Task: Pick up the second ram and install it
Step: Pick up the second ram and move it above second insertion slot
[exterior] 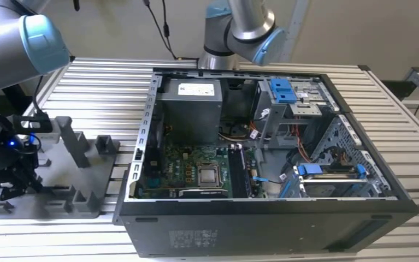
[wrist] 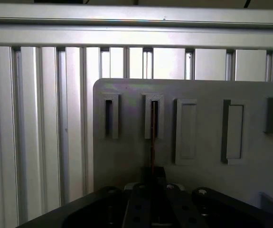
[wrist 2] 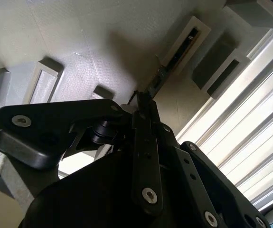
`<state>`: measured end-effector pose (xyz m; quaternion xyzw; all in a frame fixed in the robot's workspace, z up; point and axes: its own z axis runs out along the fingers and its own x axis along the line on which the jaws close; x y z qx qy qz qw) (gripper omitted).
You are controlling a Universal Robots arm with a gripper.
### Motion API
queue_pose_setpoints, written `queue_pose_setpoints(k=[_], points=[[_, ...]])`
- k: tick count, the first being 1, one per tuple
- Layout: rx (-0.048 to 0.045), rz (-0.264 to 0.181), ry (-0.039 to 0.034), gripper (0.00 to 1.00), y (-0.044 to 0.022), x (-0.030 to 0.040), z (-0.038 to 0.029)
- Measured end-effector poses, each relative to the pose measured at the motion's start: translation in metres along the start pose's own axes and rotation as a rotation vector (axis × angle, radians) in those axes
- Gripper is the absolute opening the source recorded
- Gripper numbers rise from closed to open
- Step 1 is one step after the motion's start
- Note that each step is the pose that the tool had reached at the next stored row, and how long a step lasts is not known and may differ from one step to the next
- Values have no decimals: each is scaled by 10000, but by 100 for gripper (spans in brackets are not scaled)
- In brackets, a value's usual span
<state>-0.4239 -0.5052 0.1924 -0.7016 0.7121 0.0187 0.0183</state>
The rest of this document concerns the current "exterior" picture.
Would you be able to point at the black wall antenna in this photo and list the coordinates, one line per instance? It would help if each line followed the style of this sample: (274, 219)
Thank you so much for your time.
(76, 5)

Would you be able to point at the black graphics card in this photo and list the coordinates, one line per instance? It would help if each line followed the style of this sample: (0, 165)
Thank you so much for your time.
(202, 193)

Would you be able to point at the hard disk in blue carrier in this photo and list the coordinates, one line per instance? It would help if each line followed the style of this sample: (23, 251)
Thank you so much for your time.
(309, 169)

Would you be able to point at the grey parts rack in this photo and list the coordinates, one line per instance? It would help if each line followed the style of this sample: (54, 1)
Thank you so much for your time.
(67, 177)

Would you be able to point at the silver CPU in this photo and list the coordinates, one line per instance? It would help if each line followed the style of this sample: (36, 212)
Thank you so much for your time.
(209, 177)

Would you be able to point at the grey metal drive cage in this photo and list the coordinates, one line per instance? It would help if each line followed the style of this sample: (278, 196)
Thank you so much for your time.
(306, 109)

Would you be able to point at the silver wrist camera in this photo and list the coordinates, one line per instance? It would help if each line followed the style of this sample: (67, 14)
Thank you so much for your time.
(42, 128)

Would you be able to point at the black box behind table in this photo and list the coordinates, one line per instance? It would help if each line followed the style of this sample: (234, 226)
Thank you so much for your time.
(398, 88)

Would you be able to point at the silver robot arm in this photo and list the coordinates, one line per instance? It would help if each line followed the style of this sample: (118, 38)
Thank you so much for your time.
(12, 49)

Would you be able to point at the blue drive carrier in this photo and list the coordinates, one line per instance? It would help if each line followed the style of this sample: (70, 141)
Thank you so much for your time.
(281, 90)

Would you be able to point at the grey power supply unit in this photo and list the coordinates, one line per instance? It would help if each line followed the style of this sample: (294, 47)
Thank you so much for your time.
(191, 117)

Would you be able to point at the green motherboard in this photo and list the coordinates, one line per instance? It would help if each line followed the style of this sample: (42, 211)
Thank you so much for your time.
(180, 163)

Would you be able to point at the black equipment stand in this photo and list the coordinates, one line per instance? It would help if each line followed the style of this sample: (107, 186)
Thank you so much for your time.
(12, 101)

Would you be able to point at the black PC case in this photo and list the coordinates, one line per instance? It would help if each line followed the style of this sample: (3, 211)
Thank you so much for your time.
(231, 232)

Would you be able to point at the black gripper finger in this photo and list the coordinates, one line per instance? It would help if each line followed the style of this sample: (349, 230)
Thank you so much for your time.
(34, 180)
(3, 192)

